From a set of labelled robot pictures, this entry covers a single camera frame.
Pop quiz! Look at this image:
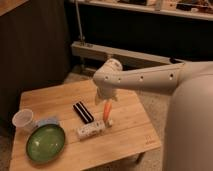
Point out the orange pepper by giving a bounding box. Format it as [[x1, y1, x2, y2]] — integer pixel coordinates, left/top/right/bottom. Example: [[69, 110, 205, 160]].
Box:
[[103, 101, 112, 122]]

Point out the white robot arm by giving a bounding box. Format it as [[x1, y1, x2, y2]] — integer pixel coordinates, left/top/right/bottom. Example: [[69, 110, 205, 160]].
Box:
[[93, 58, 213, 171]]

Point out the white plastic bottle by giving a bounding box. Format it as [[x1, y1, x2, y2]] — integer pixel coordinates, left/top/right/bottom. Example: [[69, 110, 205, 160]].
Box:
[[77, 119, 113, 140]]

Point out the wooden side table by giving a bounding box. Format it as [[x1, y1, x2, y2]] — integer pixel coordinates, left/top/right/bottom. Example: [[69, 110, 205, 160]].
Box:
[[10, 80, 161, 171]]

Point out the blue sponge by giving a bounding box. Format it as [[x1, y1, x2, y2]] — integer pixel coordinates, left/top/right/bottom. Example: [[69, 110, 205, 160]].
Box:
[[37, 117, 59, 127]]

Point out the upper white shelf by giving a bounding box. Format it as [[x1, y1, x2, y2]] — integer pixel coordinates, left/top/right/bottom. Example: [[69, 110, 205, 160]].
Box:
[[68, 0, 213, 22]]

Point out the vertical metal pole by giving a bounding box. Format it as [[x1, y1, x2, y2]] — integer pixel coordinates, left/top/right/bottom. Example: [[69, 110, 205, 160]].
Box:
[[75, 0, 85, 45]]

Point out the clear plastic cup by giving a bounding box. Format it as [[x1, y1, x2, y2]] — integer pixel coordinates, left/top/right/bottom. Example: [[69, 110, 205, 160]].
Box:
[[12, 109, 36, 132]]

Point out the grey metal shelf rail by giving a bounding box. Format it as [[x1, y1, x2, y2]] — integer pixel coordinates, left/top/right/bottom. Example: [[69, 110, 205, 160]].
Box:
[[70, 41, 184, 67]]

